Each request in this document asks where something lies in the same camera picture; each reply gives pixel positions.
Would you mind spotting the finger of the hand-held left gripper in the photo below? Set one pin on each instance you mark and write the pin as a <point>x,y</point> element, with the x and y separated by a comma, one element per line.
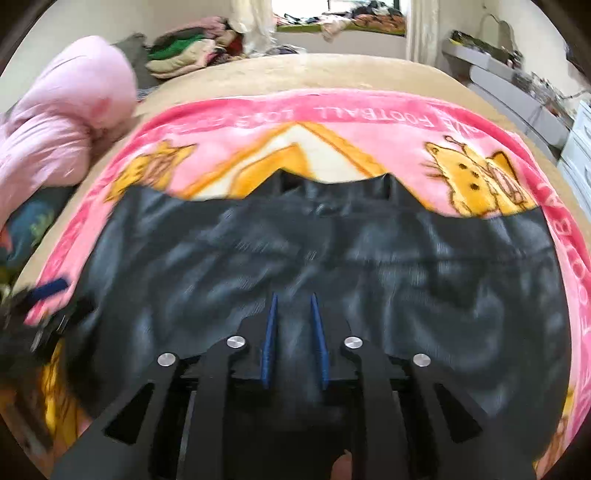
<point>51,288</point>

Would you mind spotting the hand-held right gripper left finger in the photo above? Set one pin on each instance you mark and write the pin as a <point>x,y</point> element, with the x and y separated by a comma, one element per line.
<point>270,341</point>

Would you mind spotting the pink printed blanket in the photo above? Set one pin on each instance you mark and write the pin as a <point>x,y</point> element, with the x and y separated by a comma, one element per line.
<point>258,115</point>

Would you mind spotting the black leather jacket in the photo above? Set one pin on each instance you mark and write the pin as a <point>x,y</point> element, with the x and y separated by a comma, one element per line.
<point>415,258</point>

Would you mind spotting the dark patterned cloth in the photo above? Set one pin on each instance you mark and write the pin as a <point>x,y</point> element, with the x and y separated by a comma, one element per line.
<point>32,217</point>

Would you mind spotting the white drawer cabinet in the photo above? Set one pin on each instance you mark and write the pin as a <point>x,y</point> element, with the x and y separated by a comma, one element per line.
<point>577,143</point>

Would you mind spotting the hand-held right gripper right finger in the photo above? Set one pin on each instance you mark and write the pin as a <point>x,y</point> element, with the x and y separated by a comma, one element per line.
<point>318,341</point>

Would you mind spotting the grey cluttered cabinet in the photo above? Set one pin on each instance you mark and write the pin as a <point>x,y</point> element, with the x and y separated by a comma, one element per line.
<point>508,87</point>

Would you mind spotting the person's right hand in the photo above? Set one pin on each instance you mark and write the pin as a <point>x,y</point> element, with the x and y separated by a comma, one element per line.
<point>342,467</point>

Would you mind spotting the clothes on windowsill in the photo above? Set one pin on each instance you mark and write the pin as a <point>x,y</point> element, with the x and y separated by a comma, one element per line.
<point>341,16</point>

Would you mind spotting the tan bed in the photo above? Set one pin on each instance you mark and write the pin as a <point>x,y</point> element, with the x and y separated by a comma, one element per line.
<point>295,69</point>

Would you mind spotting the white framed mirror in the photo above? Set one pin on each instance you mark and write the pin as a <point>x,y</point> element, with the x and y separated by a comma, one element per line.
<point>496,30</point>

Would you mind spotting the cream curtain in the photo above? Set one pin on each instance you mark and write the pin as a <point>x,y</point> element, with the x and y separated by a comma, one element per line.
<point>422,27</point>
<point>251,25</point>

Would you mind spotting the grey pillow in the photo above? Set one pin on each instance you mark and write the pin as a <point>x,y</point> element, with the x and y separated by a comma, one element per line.
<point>136,50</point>

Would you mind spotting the pile of folded clothes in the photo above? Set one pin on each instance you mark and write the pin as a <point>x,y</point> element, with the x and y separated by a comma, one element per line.
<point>184,50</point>

